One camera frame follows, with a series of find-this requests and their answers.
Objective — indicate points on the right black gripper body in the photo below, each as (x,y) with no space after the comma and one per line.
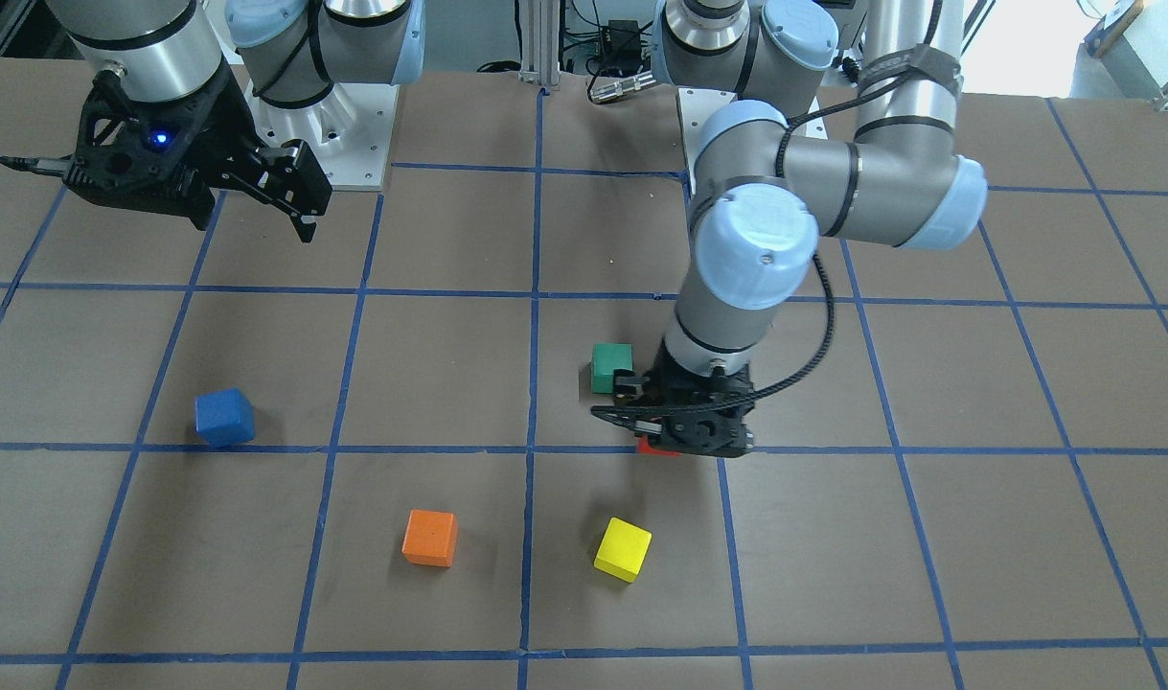
(221,134)

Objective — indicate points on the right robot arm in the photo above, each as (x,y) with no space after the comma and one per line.
(295,51)

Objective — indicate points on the brown paper table mat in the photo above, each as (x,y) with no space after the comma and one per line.
(971,491)

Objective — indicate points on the yellow wooden block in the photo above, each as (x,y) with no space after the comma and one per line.
(623,549)

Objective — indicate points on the aluminium frame post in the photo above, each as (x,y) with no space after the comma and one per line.
(539,26)

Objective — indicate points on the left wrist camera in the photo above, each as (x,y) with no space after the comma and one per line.
(711,433)

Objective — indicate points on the orange wooden block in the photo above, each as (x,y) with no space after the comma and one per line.
(430,538)

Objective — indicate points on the red wooden block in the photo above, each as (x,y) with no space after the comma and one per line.
(645,446)

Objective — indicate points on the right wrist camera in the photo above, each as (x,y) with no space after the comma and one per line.
(129,164)

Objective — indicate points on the blue wooden block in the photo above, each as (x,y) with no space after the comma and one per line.
(224,418)

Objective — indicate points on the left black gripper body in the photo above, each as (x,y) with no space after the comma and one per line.
(629,381)

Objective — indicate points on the green wooden block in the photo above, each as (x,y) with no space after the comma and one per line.
(607,360)

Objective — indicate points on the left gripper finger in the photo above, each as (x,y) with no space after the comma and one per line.
(628,383)

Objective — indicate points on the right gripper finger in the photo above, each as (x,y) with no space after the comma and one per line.
(289,178)

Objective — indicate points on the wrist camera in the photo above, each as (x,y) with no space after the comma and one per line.
(711,433)
(129,164)

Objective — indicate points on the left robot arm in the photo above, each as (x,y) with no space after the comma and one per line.
(774,175)

